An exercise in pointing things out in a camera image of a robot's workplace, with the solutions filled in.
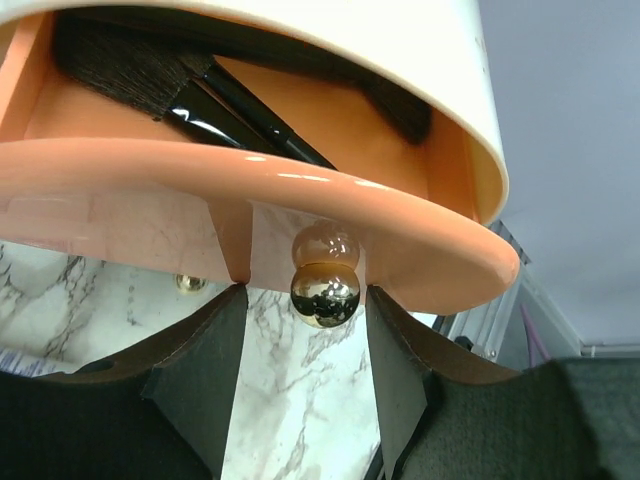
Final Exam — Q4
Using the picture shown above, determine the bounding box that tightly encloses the black fan makeup brush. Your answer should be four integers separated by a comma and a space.
52, 13, 278, 155

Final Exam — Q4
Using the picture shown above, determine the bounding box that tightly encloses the black thin makeup brush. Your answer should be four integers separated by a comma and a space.
209, 29, 432, 145

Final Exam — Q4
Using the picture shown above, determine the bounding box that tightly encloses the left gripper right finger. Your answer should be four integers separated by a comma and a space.
366, 286, 639, 479

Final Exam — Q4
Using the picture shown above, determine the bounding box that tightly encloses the white round makeup organizer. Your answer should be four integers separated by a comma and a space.
1, 1, 519, 314

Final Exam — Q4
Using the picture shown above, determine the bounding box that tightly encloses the white spray bottle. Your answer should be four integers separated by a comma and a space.
0, 347, 79, 377

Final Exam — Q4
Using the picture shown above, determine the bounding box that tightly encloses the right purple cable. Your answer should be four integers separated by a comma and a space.
519, 304, 554, 369

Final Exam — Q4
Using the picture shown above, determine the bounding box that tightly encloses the black round makeup brush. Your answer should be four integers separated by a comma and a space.
201, 58, 336, 170

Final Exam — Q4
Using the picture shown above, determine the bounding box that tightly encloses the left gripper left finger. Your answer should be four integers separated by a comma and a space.
1, 284, 248, 479

